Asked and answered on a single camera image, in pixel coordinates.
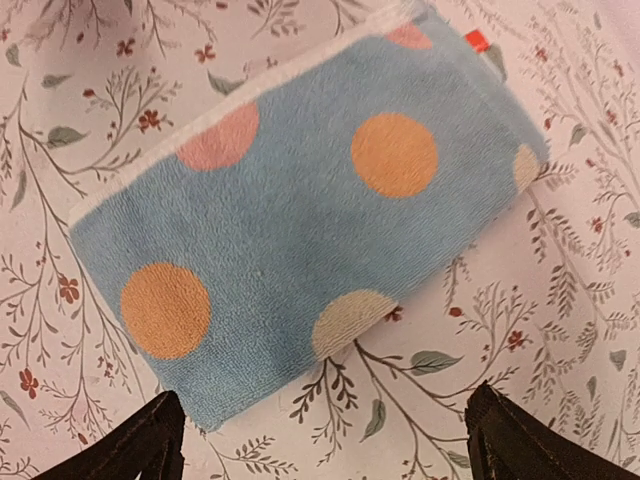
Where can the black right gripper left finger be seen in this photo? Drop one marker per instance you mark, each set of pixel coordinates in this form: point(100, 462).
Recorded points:
point(145, 446)

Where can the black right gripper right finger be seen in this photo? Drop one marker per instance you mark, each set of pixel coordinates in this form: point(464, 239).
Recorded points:
point(506, 442)

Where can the light blue towel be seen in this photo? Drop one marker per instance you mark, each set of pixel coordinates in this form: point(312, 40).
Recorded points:
point(305, 207)

